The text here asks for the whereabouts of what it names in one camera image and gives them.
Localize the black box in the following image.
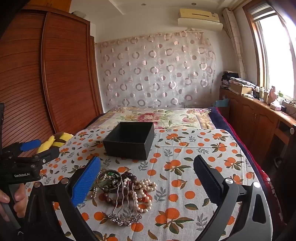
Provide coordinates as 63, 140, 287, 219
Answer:
103, 122, 155, 160

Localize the tied pale window curtain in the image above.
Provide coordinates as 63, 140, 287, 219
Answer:
223, 8, 247, 79

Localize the silver metal bangle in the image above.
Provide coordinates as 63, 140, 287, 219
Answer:
97, 170, 122, 193

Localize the teal bag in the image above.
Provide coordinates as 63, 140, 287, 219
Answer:
214, 98, 231, 108

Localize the green jade bangle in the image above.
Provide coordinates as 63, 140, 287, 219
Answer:
102, 171, 121, 189

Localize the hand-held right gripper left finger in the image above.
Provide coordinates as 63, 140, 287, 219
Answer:
23, 156, 102, 241

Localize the yellow plush toy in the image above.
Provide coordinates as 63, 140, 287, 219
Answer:
37, 132, 74, 154

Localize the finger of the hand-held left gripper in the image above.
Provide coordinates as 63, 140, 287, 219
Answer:
35, 148, 60, 165
19, 139, 41, 153

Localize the pile of folded clothes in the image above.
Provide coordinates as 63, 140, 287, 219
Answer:
221, 71, 256, 89

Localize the wooden slatted wardrobe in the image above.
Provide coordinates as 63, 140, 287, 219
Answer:
0, 6, 104, 152

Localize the wall air conditioner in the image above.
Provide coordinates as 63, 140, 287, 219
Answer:
178, 8, 223, 31

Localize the circle pattern sheer curtain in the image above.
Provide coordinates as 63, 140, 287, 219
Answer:
96, 30, 216, 111

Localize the cardboard box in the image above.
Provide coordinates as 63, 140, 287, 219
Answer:
229, 82, 253, 95

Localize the wooden side cabinet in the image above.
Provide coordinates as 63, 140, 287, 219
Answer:
218, 88, 296, 178

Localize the red bead bracelet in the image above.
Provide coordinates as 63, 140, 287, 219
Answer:
138, 189, 153, 205

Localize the orange fruit print cloth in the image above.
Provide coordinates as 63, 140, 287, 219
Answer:
25, 128, 270, 241

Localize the floral bedsheet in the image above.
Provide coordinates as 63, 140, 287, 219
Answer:
87, 107, 216, 137

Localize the window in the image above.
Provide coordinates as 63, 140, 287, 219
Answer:
245, 0, 296, 105

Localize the silver hair comb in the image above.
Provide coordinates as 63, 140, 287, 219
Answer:
108, 178, 143, 226

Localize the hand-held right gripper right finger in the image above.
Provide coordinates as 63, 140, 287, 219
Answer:
193, 155, 273, 241

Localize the pink figurine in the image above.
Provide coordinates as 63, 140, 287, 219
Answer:
269, 86, 278, 104

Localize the person's left hand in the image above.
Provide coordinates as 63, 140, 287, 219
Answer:
0, 183, 26, 219

